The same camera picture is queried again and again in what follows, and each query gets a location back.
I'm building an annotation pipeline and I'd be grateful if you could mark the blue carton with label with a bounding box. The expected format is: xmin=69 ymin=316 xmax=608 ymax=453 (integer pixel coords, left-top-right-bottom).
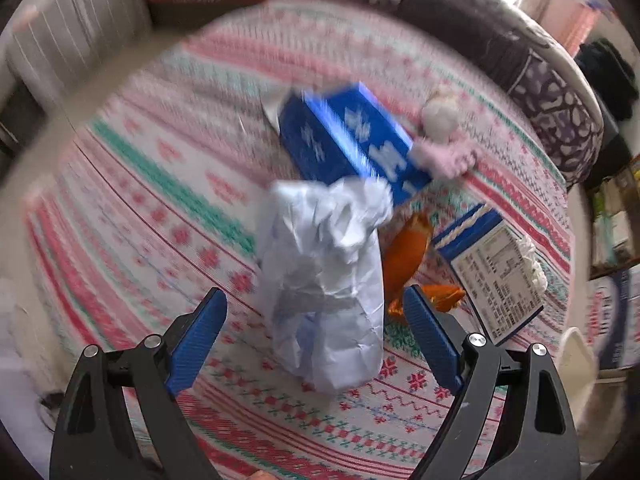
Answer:
xmin=433 ymin=204 xmax=544 ymax=344

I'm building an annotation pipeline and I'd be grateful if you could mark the orange snack wrapper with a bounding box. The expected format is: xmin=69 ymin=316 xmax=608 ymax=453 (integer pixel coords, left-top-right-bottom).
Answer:
xmin=382 ymin=211 xmax=466 ymax=324

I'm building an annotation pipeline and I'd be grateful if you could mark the pink knitted cloth strip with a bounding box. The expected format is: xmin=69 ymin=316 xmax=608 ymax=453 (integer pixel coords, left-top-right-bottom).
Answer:
xmin=408 ymin=131 xmax=483 ymax=179

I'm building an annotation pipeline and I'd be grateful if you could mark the white paper bag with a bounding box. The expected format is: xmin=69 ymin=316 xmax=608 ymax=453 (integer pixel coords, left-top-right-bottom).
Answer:
xmin=256 ymin=178 xmax=393 ymax=393

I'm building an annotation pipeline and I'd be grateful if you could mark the small white tissue ball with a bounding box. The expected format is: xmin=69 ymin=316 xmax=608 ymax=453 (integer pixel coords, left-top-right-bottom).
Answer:
xmin=420 ymin=88 xmax=461 ymax=143

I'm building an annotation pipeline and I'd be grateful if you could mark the blue snowflake carton box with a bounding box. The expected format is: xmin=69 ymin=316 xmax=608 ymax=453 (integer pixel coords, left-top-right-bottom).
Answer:
xmin=276 ymin=82 xmax=432 ymax=207

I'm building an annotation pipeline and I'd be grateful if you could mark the white plastic trash bin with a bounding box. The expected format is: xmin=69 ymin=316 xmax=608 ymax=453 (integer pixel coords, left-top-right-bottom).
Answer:
xmin=555 ymin=327 xmax=598 ymax=427

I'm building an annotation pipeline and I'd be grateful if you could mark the patterned striped tablecloth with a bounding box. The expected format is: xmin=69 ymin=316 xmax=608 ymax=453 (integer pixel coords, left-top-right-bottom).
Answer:
xmin=25 ymin=0 xmax=573 ymax=479

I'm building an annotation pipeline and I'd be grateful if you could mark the purple white bed quilt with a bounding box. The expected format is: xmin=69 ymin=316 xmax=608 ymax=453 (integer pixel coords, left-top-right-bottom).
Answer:
xmin=146 ymin=0 xmax=604 ymax=185

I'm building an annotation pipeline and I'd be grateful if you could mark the grey striped cushion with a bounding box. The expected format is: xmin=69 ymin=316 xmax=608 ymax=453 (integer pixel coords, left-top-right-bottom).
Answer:
xmin=1 ymin=0 xmax=151 ymax=112

